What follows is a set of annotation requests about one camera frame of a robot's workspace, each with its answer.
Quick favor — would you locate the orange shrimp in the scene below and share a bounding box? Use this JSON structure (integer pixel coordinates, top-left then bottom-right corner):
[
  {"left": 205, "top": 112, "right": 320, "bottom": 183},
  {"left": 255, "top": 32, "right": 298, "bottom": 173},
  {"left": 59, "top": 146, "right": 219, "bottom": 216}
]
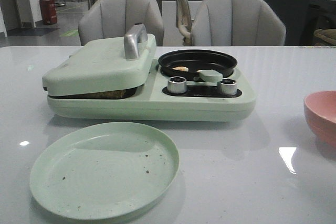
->
[{"left": 172, "top": 66, "right": 189, "bottom": 72}]

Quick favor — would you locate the green sandwich maker lid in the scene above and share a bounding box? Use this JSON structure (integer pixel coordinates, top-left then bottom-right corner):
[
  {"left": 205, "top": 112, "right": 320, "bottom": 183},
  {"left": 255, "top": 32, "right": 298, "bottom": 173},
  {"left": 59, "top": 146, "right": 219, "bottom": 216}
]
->
[{"left": 42, "top": 24, "right": 156, "bottom": 98}]

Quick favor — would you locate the pink bowl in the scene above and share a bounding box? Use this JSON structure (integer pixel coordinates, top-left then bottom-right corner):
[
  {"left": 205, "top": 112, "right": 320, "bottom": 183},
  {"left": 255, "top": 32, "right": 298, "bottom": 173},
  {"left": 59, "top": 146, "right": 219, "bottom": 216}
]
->
[{"left": 304, "top": 90, "right": 335, "bottom": 147}]

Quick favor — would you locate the bread slice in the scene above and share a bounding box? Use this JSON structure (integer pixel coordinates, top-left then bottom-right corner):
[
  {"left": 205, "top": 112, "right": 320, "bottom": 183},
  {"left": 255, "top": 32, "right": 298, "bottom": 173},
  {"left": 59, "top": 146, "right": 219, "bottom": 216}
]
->
[{"left": 64, "top": 90, "right": 127, "bottom": 99}]

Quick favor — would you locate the green breakfast maker base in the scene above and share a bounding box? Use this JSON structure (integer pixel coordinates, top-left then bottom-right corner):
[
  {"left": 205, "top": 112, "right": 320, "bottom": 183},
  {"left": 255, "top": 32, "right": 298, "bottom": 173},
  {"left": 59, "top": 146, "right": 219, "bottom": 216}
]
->
[{"left": 47, "top": 59, "right": 257, "bottom": 122}]

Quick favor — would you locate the left silver knob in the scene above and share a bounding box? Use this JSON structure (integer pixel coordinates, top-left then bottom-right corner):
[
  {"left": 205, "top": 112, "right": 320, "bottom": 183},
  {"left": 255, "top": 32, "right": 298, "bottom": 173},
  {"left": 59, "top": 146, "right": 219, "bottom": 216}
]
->
[{"left": 167, "top": 76, "right": 187, "bottom": 94}]

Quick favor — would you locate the silver knob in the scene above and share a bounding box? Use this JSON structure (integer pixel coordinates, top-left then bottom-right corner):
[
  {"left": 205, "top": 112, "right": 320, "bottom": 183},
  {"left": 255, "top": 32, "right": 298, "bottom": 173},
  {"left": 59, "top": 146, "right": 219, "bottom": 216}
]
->
[
  {"left": 217, "top": 78, "right": 238, "bottom": 96},
  {"left": 167, "top": 76, "right": 187, "bottom": 94}
]

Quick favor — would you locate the black frying pan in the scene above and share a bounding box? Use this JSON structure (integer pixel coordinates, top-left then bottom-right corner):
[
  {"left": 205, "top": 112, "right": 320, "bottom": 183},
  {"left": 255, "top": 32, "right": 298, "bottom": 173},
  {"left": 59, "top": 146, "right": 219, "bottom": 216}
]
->
[{"left": 158, "top": 49, "right": 237, "bottom": 82}]

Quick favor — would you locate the right silver knob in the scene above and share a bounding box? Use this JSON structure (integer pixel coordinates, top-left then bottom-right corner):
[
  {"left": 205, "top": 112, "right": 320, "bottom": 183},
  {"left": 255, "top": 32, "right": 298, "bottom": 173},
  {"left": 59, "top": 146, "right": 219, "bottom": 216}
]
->
[{"left": 217, "top": 78, "right": 238, "bottom": 96}]

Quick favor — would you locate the beige office chair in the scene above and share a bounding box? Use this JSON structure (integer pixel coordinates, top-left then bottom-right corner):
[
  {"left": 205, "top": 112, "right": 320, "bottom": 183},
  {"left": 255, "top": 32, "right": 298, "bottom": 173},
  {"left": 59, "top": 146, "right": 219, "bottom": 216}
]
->
[{"left": 176, "top": 0, "right": 193, "bottom": 46}]

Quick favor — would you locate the light green plate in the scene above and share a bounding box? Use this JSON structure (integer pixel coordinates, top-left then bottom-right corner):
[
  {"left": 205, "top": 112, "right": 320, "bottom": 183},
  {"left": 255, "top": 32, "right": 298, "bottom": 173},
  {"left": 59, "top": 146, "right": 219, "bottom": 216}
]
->
[{"left": 29, "top": 122, "right": 180, "bottom": 221}]

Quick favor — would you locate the right grey armchair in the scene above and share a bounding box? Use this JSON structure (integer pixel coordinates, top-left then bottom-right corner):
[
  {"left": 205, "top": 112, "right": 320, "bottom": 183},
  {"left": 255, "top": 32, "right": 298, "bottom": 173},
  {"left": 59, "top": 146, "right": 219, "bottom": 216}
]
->
[{"left": 191, "top": 0, "right": 286, "bottom": 46}]

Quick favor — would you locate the grey armchair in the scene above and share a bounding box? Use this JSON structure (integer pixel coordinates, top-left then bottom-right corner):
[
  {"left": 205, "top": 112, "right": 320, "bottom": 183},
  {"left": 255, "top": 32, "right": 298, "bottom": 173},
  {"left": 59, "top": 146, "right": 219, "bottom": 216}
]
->
[
  {"left": 191, "top": 0, "right": 286, "bottom": 46},
  {"left": 78, "top": 0, "right": 164, "bottom": 46}
]

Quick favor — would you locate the left grey armchair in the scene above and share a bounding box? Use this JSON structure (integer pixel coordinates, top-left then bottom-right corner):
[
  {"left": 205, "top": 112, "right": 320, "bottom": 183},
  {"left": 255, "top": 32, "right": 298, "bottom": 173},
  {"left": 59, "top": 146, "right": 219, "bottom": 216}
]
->
[{"left": 78, "top": 0, "right": 164, "bottom": 46}]

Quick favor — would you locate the red trash bin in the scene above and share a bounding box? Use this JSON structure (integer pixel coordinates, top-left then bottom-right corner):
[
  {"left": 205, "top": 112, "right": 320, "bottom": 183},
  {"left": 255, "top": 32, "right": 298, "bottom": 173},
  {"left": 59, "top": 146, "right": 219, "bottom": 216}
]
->
[{"left": 39, "top": 0, "right": 57, "bottom": 25}]

